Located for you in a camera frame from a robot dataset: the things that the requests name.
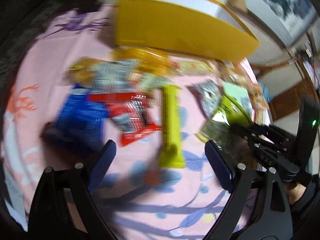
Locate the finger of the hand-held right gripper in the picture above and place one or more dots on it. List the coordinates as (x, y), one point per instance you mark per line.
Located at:
(242, 130)

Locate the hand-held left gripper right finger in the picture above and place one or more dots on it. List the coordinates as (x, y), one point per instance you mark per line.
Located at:
(217, 165)

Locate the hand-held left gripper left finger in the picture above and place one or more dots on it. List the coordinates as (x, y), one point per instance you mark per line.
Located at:
(102, 165)

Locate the green yellow snack packet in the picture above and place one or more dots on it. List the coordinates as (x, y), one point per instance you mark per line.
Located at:
(227, 110)

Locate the brown paper snack packet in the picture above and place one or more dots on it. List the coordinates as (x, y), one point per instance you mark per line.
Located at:
(257, 96)

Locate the blue snack packet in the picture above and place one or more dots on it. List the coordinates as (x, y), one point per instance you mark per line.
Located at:
(80, 115)

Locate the red snack packet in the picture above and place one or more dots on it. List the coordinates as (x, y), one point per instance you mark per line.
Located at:
(100, 97)

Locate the golden bun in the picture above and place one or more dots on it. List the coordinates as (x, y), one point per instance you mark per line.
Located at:
(82, 72)

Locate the yellow cardboard box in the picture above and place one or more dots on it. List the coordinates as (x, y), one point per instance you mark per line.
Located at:
(175, 27)

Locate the brown carved wooden cabinet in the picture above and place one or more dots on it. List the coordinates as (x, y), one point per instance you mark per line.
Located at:
(295, 92)

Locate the light green snack packet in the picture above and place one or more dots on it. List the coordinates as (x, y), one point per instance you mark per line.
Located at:
(235, 91)

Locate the blue cloth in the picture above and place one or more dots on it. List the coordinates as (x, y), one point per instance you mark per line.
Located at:
(265, 91)

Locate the silver crinkled snack packet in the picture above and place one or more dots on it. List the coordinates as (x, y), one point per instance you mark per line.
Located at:
(208, 95)

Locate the brownish clear snack packet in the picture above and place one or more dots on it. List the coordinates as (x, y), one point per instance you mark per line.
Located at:
(232, 72)

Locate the wooden chair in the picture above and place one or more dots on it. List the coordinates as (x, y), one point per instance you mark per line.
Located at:
(270, 67)

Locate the yellow-green long snack bar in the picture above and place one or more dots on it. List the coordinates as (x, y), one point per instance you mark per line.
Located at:
(171, 120)

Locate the cream snack packet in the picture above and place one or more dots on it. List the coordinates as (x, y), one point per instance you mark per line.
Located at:
(192, 67)

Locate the silver grey snack packet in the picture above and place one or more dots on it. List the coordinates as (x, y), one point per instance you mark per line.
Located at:
(112, 75)

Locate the green and white snack packet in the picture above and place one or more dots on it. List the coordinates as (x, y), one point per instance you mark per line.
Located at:
(152, 82)

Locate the orange yellow snack packet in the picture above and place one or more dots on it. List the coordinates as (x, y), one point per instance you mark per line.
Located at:
(147, 57)

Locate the framed blue ink painting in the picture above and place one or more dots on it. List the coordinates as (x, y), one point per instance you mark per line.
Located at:
(282, 0)

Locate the pink printed blanket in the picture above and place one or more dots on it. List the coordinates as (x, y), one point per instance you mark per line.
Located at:
(75, 42)

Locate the brown cardboard box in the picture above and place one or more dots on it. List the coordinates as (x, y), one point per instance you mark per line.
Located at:
(238, 1)

